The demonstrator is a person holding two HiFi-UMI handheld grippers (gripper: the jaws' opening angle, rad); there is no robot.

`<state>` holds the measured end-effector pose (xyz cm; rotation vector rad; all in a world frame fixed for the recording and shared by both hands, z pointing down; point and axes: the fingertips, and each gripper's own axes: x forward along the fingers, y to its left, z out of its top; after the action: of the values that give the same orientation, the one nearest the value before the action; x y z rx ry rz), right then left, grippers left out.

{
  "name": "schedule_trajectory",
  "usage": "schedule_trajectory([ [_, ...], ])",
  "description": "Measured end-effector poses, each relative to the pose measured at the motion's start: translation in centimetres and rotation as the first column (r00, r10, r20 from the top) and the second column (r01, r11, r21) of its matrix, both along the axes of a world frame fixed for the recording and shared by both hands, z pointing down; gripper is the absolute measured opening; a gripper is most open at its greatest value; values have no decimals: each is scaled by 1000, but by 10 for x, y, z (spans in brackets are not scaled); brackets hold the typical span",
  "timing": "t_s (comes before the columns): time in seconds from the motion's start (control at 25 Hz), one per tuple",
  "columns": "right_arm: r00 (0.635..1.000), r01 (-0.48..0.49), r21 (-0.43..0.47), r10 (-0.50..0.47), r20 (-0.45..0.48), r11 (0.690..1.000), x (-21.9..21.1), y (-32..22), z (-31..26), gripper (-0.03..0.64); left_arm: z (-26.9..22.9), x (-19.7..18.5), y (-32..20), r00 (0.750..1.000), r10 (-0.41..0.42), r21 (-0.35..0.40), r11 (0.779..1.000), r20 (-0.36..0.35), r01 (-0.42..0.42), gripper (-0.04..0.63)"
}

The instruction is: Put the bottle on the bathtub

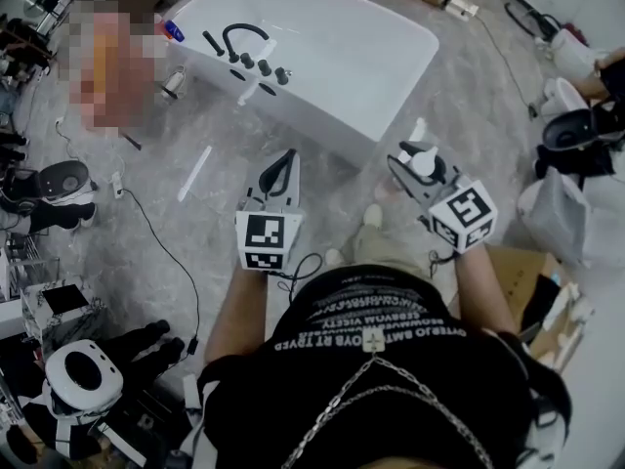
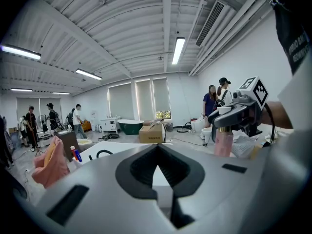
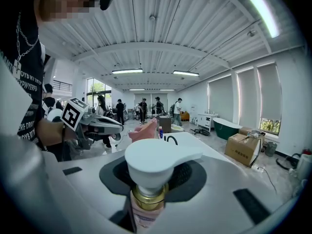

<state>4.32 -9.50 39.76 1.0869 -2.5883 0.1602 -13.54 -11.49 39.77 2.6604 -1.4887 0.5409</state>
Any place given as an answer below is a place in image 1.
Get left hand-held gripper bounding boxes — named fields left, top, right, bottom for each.
left=234, top=149, right=306, bottom=273

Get silver chain necklace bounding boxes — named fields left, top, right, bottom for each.
left=280, top=328, right=494, bottom=469

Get white plastic bag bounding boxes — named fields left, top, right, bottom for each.
left=516, top=165, right=593, bottom=269

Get person's left forearm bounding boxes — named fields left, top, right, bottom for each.
left=203, top=260, right=275, bottom=366

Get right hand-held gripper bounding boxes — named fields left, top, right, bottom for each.
left=388, top=139, right=499, bottom=256

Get person's black printed shirt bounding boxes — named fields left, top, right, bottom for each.
left=194, top=264, right=573, bottom=469

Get white flat stick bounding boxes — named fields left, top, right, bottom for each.
left=177, top=145, right=214, bottom=203

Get white bottle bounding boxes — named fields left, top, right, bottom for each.
left=408, top=145, right=440, bottom=178

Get open cardboard box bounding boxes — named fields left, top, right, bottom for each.
left=486, top=245, right=595, bottom=368

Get white bathtub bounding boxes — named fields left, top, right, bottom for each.
left=168, top=0, right=440, bottom=171

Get black cable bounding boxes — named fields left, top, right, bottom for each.
left=120, top=188, right=202, bottom=357

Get black curved faucet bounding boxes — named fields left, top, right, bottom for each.
left=222, top=21, right=270, bottom=64

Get person's right forearm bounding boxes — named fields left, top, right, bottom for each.
left=453, top=240, right=520, bottom=337

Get blue bottle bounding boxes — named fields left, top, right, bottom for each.
left=162, top=19, right=188, bottom=44

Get black hand shower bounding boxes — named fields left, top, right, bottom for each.
left=201, top=29, right=227, bottom=58

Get person's beige trousers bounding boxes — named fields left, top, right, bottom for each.
left=340, top=221, right=432, bottom=276

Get clear glass jar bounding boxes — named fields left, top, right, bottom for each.
left=159, top=64, right=189, bottom=101

